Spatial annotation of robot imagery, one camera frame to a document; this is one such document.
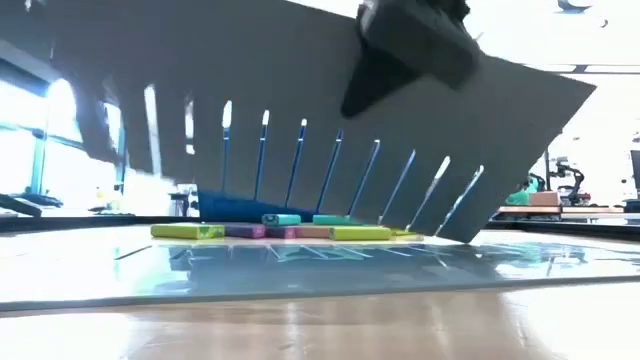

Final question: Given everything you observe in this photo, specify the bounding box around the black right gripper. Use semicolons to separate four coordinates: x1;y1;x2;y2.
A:
340;0;482;120

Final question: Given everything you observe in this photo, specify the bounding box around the blue plastic bin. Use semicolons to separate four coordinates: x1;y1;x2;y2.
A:
197;187;321;225

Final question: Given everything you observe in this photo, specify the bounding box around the teal wooden block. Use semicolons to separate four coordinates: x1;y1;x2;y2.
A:
261;213;303;227
312;214;364;227

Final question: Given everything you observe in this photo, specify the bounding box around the person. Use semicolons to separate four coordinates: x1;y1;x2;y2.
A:
504;172;546;207

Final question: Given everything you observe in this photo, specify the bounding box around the brown cardboard box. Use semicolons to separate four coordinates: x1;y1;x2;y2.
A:
528;190;562;208

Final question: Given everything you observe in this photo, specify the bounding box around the background wooden table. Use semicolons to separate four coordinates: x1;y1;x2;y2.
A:
492;204;626;221

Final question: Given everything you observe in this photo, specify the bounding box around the large glass window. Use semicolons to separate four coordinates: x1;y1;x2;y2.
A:
0;47;126;211

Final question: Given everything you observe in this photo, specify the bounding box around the black keyboard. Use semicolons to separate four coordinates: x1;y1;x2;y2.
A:
0;192;64;219

